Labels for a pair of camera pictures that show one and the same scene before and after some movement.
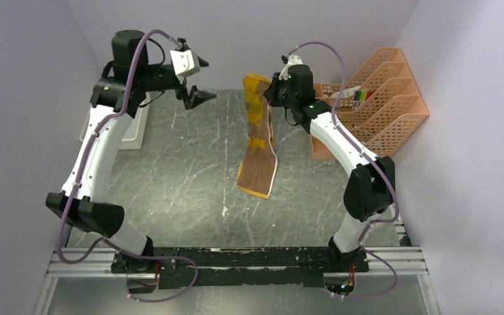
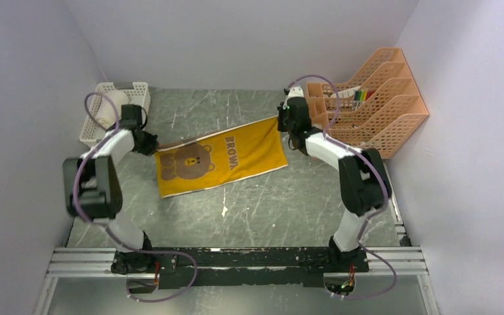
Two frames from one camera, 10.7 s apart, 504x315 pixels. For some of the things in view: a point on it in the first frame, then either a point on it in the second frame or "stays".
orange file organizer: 378,104 stays
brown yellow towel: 257,172 -> 219,156
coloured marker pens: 359,97 stays
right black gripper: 270,94 -> 283,109
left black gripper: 196,98 -> 151,144
